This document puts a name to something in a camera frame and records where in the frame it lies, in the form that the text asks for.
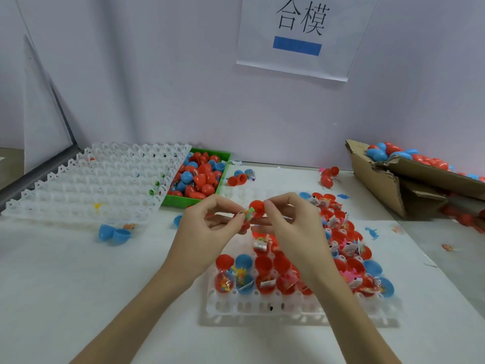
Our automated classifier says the small capsule cluster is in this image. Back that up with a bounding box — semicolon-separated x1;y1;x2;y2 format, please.
227;169;257;187

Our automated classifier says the grey metal rail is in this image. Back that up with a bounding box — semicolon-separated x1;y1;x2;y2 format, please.
0;146;80;213

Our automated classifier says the person's right hand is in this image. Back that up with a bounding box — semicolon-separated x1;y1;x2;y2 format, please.
254;192;351;289

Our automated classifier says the green plastic tray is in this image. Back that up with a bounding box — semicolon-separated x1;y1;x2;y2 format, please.
161;148;232;208

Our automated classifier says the person's right forearm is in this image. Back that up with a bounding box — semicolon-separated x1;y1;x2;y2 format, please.
314;269;403;364

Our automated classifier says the cardboard box of capsules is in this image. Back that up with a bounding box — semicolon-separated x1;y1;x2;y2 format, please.
346;139;485;220

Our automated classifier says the clear triangular panel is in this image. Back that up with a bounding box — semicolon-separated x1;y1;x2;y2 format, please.
23;35;75;173

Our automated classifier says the person's left hand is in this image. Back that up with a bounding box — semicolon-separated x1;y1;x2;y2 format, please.
159;195;251;294

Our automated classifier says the person's left forearm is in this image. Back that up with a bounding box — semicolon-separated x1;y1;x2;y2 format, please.
70;269;194;364

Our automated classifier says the clear plastic egg tray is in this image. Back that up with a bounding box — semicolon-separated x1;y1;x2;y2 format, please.
2;142;192;226
205;189;403;327

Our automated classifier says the blue egg shell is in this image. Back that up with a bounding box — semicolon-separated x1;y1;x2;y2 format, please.
98;224;133;245

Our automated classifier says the pile of finished eggs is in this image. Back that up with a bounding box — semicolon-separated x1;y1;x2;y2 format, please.
367;142;485;181

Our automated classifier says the white paper sign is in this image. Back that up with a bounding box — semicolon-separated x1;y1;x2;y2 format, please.
235;0;380;82

